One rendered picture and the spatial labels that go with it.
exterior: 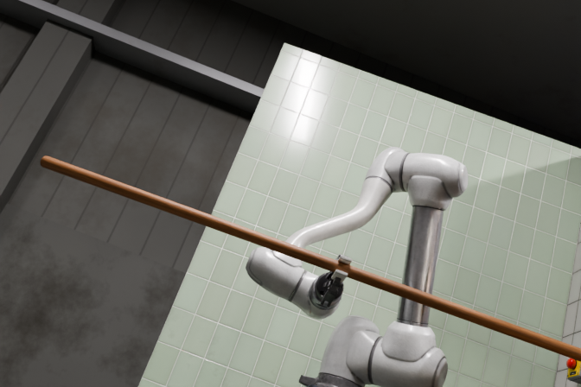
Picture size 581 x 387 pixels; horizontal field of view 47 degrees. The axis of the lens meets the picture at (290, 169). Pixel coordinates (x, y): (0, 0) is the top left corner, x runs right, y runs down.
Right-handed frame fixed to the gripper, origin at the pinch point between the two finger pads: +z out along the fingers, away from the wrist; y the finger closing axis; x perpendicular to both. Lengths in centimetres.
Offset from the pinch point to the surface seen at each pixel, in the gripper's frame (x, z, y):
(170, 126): 108, -223, -122
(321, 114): 20, -121, -108
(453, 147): -44, -121, -116
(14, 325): 137, -218, 20
